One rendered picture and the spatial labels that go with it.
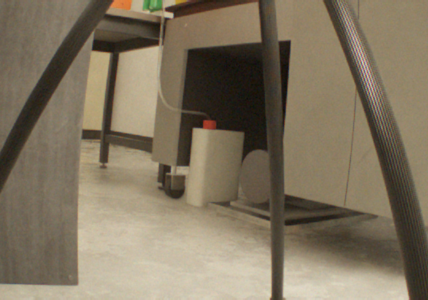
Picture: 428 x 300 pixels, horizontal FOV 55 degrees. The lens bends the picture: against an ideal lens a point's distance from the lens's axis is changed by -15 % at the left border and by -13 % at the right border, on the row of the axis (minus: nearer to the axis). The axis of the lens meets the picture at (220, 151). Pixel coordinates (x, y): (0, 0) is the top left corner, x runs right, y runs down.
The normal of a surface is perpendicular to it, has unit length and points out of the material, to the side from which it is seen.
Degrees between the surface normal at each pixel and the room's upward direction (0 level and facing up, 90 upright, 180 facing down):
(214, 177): 90
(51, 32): 90
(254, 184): 90
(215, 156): 90
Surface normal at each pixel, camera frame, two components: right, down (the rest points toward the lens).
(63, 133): 0.48, 0.11
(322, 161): -0.77, -0.04
